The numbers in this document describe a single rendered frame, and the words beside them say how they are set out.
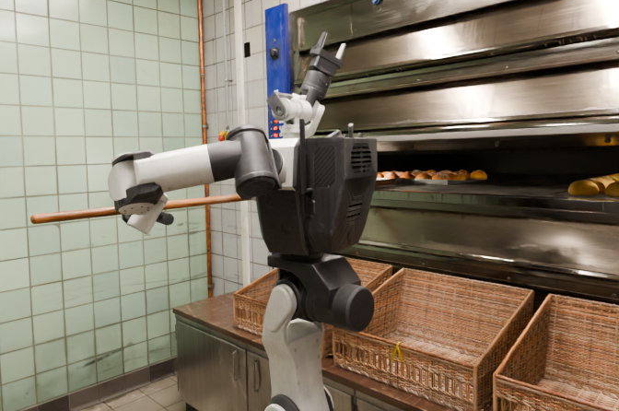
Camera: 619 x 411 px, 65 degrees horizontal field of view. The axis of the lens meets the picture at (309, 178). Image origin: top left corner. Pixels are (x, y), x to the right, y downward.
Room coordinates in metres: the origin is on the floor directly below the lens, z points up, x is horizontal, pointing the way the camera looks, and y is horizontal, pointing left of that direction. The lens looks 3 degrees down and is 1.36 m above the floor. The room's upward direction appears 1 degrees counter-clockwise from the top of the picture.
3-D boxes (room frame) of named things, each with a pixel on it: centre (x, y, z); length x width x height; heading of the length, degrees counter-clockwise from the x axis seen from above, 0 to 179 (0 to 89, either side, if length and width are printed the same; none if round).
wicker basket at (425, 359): (1.72, -0.43, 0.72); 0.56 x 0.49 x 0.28; 46
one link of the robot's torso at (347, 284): (1.28, -0.02, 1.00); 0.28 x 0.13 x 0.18; 46
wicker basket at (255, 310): (2.15, 0.00, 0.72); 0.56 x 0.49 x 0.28; 46
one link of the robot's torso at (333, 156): (1.31, -0.01, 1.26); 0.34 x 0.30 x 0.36; 149
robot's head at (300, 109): (1.35, 0.04, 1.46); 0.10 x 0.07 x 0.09; 149
